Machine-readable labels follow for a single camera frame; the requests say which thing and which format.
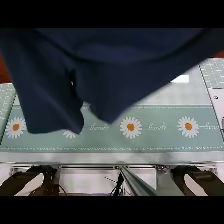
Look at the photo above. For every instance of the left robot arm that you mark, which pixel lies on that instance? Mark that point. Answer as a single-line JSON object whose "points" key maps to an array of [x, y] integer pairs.
{"points": [[25, 181]]}

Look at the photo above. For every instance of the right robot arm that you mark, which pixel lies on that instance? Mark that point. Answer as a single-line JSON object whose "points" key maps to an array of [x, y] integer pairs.
{"points": [[196, 181]]}

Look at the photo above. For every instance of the navy blue T-shirt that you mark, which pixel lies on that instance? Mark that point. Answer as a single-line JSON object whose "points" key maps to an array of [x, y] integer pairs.
{"points": [[110, 70]]}

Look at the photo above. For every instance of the silver frame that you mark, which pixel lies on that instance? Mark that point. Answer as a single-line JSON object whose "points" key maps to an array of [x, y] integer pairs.
{"points": [[140, 185]]}

